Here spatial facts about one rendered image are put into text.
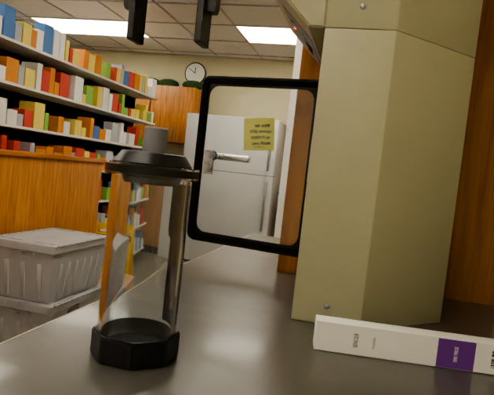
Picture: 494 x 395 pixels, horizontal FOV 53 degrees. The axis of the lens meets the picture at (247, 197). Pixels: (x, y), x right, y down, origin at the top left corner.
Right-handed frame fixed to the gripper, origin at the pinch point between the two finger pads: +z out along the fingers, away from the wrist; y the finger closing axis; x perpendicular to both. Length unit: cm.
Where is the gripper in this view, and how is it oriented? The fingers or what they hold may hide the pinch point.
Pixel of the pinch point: (169, 19)
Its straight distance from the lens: 61.1
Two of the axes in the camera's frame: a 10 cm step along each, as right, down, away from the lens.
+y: -9.7, -1.2, 2.3
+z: -1.1, 9.9, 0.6
